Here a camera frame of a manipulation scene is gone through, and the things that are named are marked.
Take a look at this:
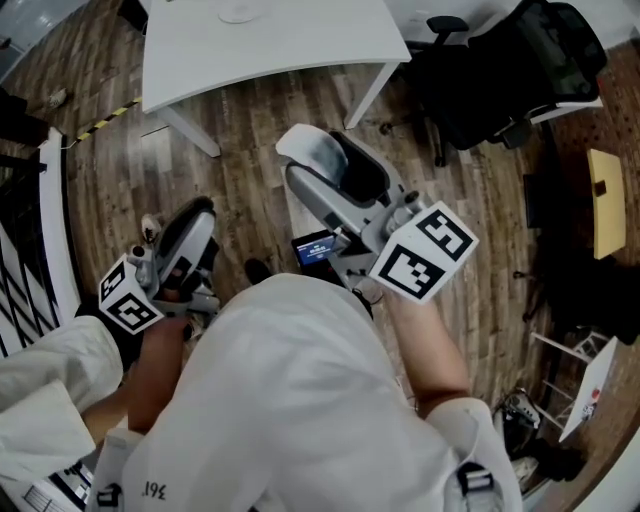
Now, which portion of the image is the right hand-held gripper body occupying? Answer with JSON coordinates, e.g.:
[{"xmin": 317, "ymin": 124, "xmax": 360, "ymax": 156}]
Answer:
[{"xmin": 324, "ymin": 192, "xmax": 480, "ymax": 305}]

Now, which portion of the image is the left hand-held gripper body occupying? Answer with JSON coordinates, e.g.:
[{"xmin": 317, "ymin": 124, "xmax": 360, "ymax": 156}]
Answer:
[{"xmin": 98, "ymin": 244, "xmax": 220, "ymax": 335}]

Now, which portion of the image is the person's right forearm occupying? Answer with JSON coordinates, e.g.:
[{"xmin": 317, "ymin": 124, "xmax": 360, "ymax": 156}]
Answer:
[{"xmin": 382, "ymin": 289, "xmax": 471, "ymax": 419}]

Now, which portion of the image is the person's left forearm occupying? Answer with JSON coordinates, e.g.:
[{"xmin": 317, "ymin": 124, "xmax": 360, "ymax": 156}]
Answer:
[{"xmin": 127, "ymin": 314, "xmax": 199, "ymax": 435}]

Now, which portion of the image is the person's left hand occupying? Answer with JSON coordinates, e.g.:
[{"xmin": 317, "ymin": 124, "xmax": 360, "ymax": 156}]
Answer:
[{"xmin": 162, "ymin": 267, "xmax": 194, "ymax": 304}]

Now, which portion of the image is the black device with blue screen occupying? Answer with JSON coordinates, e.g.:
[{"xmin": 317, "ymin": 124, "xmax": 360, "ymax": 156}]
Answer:
[{"xmin": 291, "ymin": 229, "xmax": 336, "ymax": 275}]

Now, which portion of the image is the person's black shoe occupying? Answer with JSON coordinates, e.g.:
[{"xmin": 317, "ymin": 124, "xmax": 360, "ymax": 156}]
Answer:
[{"xmin": 244, "ymin": 258, "xmax": 274, "ymax": 286}]

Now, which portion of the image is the yellow black hazard tape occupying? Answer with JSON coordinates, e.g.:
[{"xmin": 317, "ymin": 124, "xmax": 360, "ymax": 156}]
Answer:
[{"xmin": 74, "ymin": 97, "xmax": 144, "ymax": 144}]

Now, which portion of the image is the black office chair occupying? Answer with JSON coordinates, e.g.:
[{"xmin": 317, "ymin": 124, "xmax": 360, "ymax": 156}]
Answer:
[{"xmin": 399, "ymin": 0, "xmax": 609, "ymax": 166}]

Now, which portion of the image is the black metal stair railing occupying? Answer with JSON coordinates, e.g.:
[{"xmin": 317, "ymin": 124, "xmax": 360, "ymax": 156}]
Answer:
[{"xmin": 0, "ymin": 154, "xmax": 66, "ymax": 351}]

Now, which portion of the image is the black equipment pile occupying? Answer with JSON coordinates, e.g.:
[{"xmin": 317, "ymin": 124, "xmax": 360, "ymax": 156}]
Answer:
[{"xmin": 514, "ymin": 229, "xmax": 640, "ymax": 346}]

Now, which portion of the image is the yellow wooden board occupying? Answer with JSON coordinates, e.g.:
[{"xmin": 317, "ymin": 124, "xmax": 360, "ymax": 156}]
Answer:
[{"xmin": 587, "ymin": 148, "xmax": 627, "ymax": 260}]

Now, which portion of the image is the dark wooden handrail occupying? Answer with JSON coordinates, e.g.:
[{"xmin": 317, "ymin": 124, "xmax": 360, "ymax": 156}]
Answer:
[{"xmin": 0, "ymin": 113, "xmax": 49, "ymax": 169}]

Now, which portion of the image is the person's white shirt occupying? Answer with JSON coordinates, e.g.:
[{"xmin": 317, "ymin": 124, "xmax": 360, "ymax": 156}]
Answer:
[{"xmin": 79, "ymin": 272, "xmax": 524, "ymax": 512}]

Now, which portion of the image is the white side desk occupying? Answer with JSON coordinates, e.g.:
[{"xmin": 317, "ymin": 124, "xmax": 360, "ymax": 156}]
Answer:
[{"xmin": 529, "ymin": 97, "xmax": 606, "ymax": 126}]

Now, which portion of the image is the grey device with cables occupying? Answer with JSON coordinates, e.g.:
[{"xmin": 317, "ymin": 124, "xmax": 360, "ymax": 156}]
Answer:
[{"xmin": 492, "ymin": 389, "xmax": 544, "ymax": 441}]

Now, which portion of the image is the grey shoulder strap buckle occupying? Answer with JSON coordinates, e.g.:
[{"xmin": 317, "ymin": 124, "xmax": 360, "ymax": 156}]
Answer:
[
  {"xmin": 452, "ymin": 462, "xmax": 496, "ymax": 512},
  {"xmin": 94, "ymin": 482, "xmax": 124, "ymax": 512}
]

